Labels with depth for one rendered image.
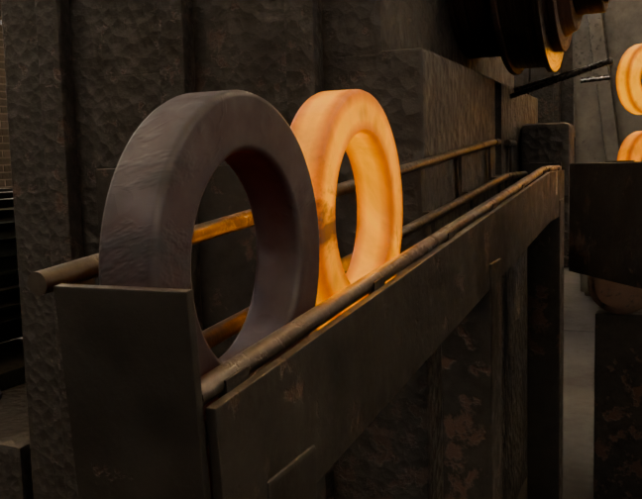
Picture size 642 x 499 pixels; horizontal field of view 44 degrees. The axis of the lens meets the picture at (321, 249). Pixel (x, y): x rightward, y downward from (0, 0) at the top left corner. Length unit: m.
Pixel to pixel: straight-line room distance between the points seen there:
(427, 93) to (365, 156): 0.41
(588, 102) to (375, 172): 3.63
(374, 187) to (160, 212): 0.33
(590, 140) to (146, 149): 3.92
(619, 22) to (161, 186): 3.95
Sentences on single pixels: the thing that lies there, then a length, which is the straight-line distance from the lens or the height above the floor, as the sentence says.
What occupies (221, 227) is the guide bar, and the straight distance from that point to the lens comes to 0.54.
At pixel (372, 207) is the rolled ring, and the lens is 0.68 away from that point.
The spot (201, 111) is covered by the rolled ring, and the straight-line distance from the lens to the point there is 0.40.
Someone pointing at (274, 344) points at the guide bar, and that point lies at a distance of 0.43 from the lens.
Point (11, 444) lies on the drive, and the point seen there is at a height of 0.25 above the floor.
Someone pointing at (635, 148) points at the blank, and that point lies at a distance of 1.90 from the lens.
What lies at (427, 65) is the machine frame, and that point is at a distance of 1.06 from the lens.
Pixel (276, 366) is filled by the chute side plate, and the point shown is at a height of 0.62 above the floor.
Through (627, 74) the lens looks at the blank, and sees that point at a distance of 1.89.
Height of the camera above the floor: 0.73
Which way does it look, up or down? 6 degrees down
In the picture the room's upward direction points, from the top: 2 degrees counter-clockwise
